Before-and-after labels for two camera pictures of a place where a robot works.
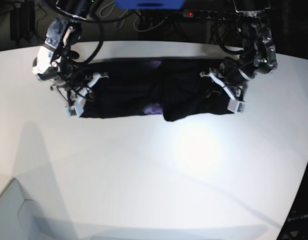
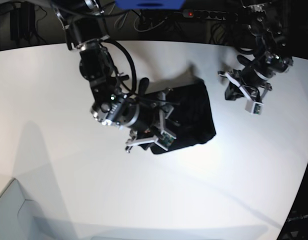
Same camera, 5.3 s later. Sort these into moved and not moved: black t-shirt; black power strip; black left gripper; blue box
Moved: black t-shirt; black left gripper
Not moved: black power strip; blue box
